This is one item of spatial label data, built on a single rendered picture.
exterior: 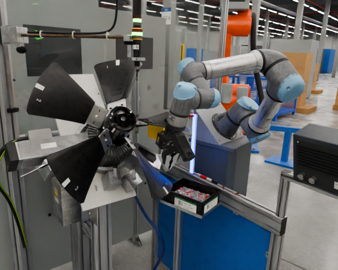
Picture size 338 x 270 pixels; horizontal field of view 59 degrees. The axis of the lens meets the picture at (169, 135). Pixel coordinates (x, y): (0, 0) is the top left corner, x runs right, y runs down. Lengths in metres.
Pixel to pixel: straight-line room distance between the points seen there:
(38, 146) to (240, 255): 1.04
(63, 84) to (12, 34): 0.44
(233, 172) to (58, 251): 1.29
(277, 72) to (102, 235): 1.09
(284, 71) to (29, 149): 1.05
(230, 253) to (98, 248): 0.65
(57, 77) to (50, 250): 1.33
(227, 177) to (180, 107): 0.79
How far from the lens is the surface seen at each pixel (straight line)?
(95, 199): 1.38
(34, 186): 2.03
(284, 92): 1.31
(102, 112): 1.28
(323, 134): 1.14
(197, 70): 1.17
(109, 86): 1.41
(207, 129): 1.71
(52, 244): 2.25
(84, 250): 1.87
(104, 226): 1.55
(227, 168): 1.72
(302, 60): 8.95
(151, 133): 1.82
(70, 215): 1.66
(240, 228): 1.51
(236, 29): 5.09
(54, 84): 1.27
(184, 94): 1.03
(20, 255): 2.03
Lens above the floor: 1.49
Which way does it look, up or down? 15 degrees down
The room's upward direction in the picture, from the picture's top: 2 degrees clockwise
